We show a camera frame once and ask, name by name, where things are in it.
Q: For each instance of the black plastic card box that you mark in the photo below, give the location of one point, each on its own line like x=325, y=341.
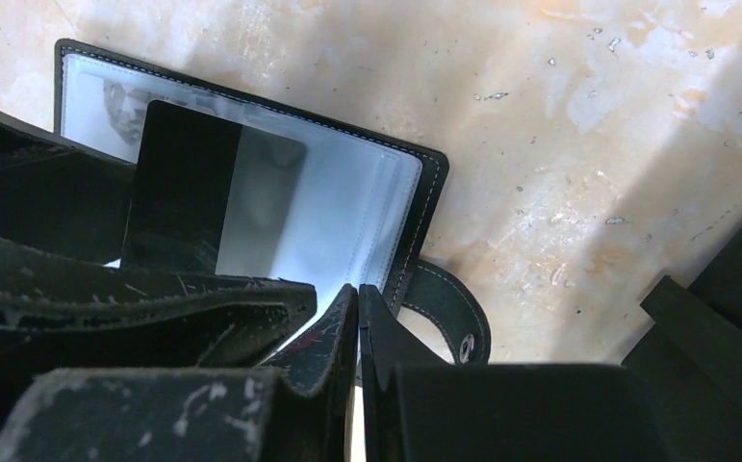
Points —
x=691, y=359

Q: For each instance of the black credit card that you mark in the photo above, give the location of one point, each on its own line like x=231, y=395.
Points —
x=210, y=195

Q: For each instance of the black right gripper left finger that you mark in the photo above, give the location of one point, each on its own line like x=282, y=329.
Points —
x=295, y=407

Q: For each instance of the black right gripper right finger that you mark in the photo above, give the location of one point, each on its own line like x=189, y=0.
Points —
x=419, y=407

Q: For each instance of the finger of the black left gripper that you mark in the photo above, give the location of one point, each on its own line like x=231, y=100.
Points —
x=61, y=196
x=57, y=312

